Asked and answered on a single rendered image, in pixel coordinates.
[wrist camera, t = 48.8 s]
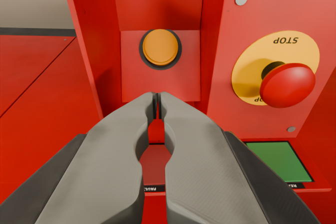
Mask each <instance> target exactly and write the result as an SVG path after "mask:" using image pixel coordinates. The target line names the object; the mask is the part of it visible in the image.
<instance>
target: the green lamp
mask: <svg viewBox="0 0 336 224"><path fill-rule="evenodd" d="M246 145H247V146H248V147H249V148H250V149H251V150H252V151H253V152H254V153H255V154H256V155H257V156H258V157H259V158H260V159H261V160H263V161H264V162H265V163H266V164H267V165H268V166H269V167H270V168H271V169H272V170H273V171H274V172H275V173H276V174H277V175H279V176H280V177H281V178H282V179H283V180H284V181H285V182H311V181H312V180H311V178H310V177H309V175H308V174H307V172H306V171H305V169H304V167H303V166H302V164H301V163H300V161H299V160H298V158H297V156H296V155H295V153H294V152H293V150H292V149H291V147H290V145H289V144H288V143H287V142H260V143H246Z"/></svg>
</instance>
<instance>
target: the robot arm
mask: <svg viewBox="0 0 336 224"><path fill-rule="evenodd" d="M157 108H158V116H159V119H161V120H162V121H163V123H164V145H165V147H166V148H167V149H168V151H169V152H170V154H171V158H170V160H169V161H168V163H167V164H166V166H165V200H166V219H167V224H321V223H320V221H319V220H318V219H317V217H316V216H315V215H314V213H313V212H312V211H311V210H310V208H309V207H308V206H307V205H306V204H305V202H304V201H303V200H302V199H301V198H300V197H299V196H298V195H297V193H296V192H295V191H294V190H293V189H292V188H291V187H290V186H289V185H288V184H287V183H286V182H285V181H284V180H283V179H282V178H281V177H280V176H279V175H278V174H276V173H275V172H274V171H273V170H272V169H271V168H270V167H269V166H268V165H267V164H266V163H265V162H264V161H263V160H261V159H260V158H259V157H258V156H257V155H256V154H255V153H254V152H253V151H252V150H251V149H250V148H249V147H248V146H246V145H245V144H244V143H243V142H242V141H241V140H240V139H239V138H238V137H237V136H236V135H235V134H234V133H233V132H232V131H224V130H223V129H222V128H221V127H220V126H219V125H218V124H217V123H215V122H214V121H213V120H212V119H211V118H210V117H208V116H207V115H206V114H204V113H203V112H201V111H199V110H198V109H196V108H194V107H193V106H191V105H189V104H187V103H186V102H184V101H182V100H180V99H179V98H177V97H175V96H173V95H172V94H170V93H168V92H166V91H162V92H153V91H150V92H146V93H144V94H143V95H141V96H139V97H137V98H136V99H134V100H132V101H130V102H129V103H127V104H125V105H124V106H122V107H120V108H118V109H117V110H115V111H113V112H112V113H110V114H109V115H107V116H106V117H105V118H103V119H102V120H101V121H100V122H98V123H97V124H96V125H95V126H94V127H93V128H92V129H90V130H89V131H88V132H87V133H86V134H80V133H79V134H78V135H76V136H75V137H74V138H73V139H72V140H71V141H70V142H69V143H67V144H66V145H65V146H64V147H63V148H62V149H61V150H59V151H58V152H57V153H56V154H55V155H54V156H53V157H52V158H50V159H49V160H48V161H47V162H46V163H45V164H44V165H43V166H41V167H40V168H39V169H38V170H37V171H36V172H35V173H34V174H32V175H31V176H30V177H29V178H28V179H27V180H26V181H25V182H23V183H22V184H21V185H20V186H19V187H18V188H17V189H16V190H15V191H14V192H13V193H12V194H10V195H9V196H8V197H7V198H6V199H5V200H4V201H3V202H2V204H1V205H0V224H142V220H143V211H144V202H145V190H144V180H143V171H142V165H141V164H140V162H139V161H140V158H141V156H142V154H143V153H144V151H145V150H146V149H147V148H148V146H149V133H148V127H149V125H150V124H151V123H152V122H153V120H154V119H157Z"/></svg>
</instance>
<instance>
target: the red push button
mask: <svg viewBox="0 0 336 224"><path fill-rule="evenodd" d="M261 79H262V82H261V85H260V90H259V94H260V97H261V99H262V100H263V101H264V102H265V103H266V104H267V105H269V106H270V107H273V108H280V109H281V108H288V107H291V106H294V105H296V104H298V103H300V102H301V101H303V100H304V99H305V98H306V97H307V96H308V95H309V94H310V93H311V92H312V90H313V89H314V86H315V83H316V77H315V75H314V73H313V71H312V69H311V68H310V67H309V66H307V65H305V64H302V63H284V62H282V61H275V62H272V63H270V64H268V65H267V66H266V67H265V68H264V69H263V70H262V73H261Z"/></svg>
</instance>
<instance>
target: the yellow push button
mask: <svg viewBox="0 0 336 224"><path fill-rule="evenodd" d="M142 48H143V53H144V55H145V57H146V58H147V60H148V61H149V62H151V63H152V64H154V65H157V66H165V65H167V64H169V63H171V62H172V61H173V60H174V59H175V57H176V55H177V52H178V42H177V39H176V38H175V36H174V35H173V34H172V33H171V32H169V31H167V30H165V29H156V30H153V31H151V32H150V33H149V34H148V35H147V36H146V37H145V39H144V41H143V46H142Z"/></svg>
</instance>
